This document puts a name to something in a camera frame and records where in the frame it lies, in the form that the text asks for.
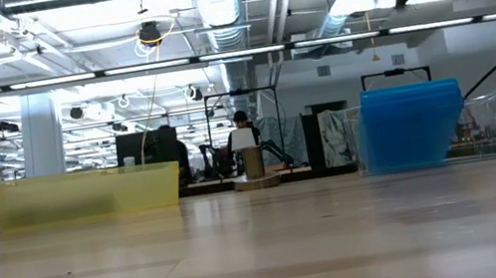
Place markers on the black cabinet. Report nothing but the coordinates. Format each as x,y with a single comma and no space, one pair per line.
313,143

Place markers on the white building pillar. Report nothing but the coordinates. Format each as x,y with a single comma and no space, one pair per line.
42,138

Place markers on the blue jewel case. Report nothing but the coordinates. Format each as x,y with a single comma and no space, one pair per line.
408,132
406,87

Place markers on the black computer monitor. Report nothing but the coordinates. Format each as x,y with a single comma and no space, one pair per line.
138,147

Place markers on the small white cup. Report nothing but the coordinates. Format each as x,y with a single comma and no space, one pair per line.
129,162

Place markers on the person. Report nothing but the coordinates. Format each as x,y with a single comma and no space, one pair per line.
240,117
180,155

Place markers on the long LED light bar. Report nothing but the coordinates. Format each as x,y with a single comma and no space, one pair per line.
239,53

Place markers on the black background station frame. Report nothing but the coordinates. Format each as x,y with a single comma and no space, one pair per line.
240,92
393,71

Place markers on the brass spool with white tag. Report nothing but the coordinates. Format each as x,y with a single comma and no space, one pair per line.
253,163

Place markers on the black aluminium rig frame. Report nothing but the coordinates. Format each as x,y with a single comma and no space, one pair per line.
206,190

